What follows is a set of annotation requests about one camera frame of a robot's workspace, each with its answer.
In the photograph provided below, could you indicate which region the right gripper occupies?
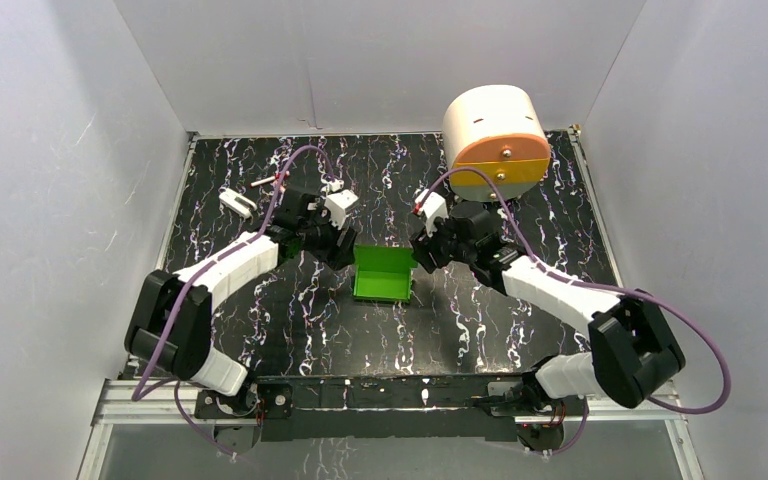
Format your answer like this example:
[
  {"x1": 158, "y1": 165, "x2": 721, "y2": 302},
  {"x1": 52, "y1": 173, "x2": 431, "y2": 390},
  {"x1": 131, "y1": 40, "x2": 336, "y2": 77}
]
[{"x1": 408, "y1": 212, "x2": 475, "y2": 275}]

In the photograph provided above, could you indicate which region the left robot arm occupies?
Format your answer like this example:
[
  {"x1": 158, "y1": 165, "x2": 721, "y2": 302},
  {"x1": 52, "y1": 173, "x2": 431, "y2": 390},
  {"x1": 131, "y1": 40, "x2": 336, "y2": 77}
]
[{"x1": 124, "y1": 186, "x2": 358, "y2": 416}]

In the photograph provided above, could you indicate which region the purple cable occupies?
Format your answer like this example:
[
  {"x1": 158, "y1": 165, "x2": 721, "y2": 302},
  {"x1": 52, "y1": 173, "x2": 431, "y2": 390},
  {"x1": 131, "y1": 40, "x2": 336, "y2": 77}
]
[
  {"x1": 132, "y1": 144, "x2": 339, "y2": 458},
  {"x1": 417, "y1": 165, "x2": 733, "y2": 458}
]

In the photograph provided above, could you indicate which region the green paper box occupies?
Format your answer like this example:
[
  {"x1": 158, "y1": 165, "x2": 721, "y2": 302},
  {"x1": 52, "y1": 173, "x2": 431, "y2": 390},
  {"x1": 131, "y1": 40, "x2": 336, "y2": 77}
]
[{"x1": 353, "y1": 245, "x2": 418, "y2": 302}]

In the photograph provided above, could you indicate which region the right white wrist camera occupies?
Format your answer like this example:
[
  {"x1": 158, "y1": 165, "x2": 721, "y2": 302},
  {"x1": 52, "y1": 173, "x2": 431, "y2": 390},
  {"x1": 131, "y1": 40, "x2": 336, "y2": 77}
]
[{"x1": 413, "y1": 189, "x2": 448, "y2": 237}]

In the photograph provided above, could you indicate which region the small white plastic clip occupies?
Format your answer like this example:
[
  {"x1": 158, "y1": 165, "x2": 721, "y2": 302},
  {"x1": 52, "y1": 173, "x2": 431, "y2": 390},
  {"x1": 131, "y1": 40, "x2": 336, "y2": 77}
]
[{"x1": 219, "y1": 189, "x2": 257, "y2": 220}]

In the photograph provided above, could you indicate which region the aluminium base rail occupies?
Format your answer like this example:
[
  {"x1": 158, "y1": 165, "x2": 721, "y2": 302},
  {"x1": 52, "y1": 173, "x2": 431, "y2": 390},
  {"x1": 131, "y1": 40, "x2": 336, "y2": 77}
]
[{"x1": 92, "y1": 377, "x2": 683, "y2": 427}]

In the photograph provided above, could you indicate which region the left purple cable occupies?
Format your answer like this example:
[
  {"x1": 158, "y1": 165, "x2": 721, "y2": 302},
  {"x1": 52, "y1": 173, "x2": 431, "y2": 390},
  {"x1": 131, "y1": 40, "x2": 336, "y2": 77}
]
[{"x1": 132, "y1": 144, "x2": 339, "y2": 458}]

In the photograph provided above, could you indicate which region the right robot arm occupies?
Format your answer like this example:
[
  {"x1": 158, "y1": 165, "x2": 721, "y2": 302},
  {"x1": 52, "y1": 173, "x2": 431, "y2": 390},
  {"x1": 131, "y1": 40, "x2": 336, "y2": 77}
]
[{"x1": 410, "y1": 195, "x2": 686, "y2": 414}]

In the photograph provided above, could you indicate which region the round cream drawer cabinet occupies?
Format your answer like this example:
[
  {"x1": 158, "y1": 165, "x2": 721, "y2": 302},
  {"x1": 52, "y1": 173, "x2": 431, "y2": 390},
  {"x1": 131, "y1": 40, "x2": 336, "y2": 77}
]
[{"x1": 442, "y1": 84, "x2": 551, "y2": 202}]

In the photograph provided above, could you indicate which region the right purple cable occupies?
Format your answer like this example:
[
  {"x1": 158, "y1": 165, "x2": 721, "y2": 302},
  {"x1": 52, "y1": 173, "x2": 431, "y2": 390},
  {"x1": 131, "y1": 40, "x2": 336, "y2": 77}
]
[{"x1": 417, "y1": 165, "x2": 733, "y2": 458}]

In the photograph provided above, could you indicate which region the red capped marker pen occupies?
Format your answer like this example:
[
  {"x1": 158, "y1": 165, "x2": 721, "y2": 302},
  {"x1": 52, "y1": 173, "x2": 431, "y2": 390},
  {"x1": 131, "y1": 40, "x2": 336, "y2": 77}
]
[{"x1": 249, "y1": 173, "x2": 289, "y2": 188}]

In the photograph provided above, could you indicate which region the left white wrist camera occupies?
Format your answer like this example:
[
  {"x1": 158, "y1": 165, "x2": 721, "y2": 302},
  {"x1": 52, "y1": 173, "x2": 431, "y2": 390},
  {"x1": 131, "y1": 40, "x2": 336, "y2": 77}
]
[{"x1": 322, "y1": 179, "x2": 359, "y2": 230}]

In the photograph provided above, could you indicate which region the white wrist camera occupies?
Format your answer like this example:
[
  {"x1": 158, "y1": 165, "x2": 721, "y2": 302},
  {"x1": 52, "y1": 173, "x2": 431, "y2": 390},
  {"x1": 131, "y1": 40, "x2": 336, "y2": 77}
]
[
  {"x1": 322, "y1": 179, "x2": 359, "y2": 230},
  {"x1": 413, "y1": 189, "x2": 448, "y2": 237}
]

